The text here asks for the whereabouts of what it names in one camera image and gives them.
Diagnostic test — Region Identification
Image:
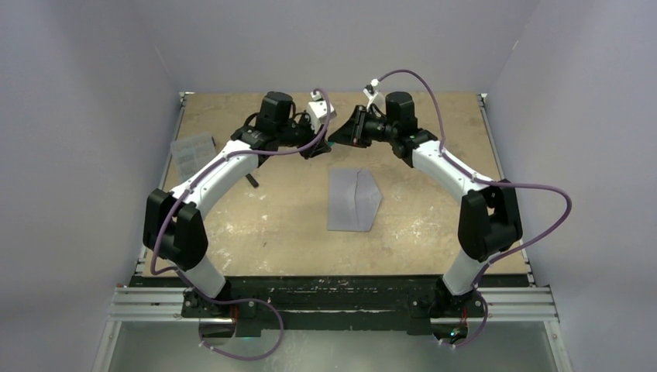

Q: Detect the grey envelope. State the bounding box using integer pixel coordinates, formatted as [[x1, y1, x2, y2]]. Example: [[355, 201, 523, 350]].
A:
[[327, 168, 383, 232]]

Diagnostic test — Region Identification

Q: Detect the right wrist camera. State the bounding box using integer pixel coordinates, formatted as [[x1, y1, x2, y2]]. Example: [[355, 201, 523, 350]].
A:
[[363, 78, 385, 110]]

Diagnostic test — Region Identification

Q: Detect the clear plastic organizer box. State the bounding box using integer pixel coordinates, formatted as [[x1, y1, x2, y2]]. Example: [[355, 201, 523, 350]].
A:
[[170, 132, 216, 183]]

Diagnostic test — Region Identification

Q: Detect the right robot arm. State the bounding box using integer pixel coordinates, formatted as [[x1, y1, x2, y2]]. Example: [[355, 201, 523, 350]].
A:
[[328, 91, 523, 315]]

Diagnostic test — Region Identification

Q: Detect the black hammer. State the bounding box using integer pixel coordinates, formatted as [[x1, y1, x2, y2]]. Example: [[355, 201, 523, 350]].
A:
[[246, 174, 260, 188]]

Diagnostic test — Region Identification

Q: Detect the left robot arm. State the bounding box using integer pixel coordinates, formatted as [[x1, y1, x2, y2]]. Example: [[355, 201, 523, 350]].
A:
[[143, 88, 335, 317]]

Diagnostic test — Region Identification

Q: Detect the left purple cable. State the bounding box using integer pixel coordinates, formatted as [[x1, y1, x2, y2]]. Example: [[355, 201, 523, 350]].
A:
[[150, 88, 332, 361]]

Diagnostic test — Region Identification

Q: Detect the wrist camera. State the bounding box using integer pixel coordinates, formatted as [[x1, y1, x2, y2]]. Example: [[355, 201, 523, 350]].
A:
[[363, 78, 385, 110], [306, 91, 337, 133]]

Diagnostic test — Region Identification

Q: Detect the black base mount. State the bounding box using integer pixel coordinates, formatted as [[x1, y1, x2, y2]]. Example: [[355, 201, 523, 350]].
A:
[[128, 274, 530, 340]]

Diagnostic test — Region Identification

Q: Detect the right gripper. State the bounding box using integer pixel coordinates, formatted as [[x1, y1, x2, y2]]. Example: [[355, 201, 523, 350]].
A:
[[328, 106, 397, 150]]

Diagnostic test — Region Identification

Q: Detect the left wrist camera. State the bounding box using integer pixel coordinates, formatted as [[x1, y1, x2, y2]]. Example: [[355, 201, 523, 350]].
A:
[[306, 91, 337, 133]]

